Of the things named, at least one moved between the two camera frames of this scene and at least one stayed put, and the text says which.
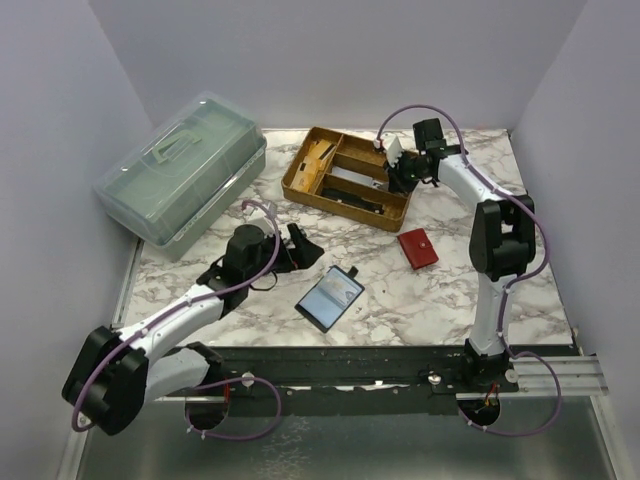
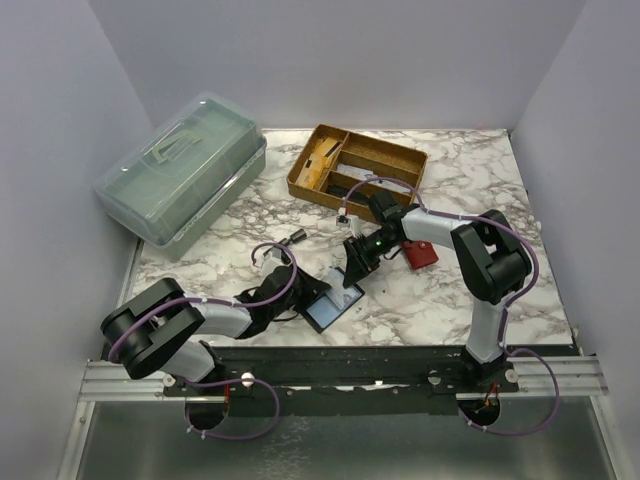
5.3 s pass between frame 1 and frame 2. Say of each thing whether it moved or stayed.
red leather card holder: stayed
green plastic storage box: stayed
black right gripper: moved
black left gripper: moved
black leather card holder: stayed
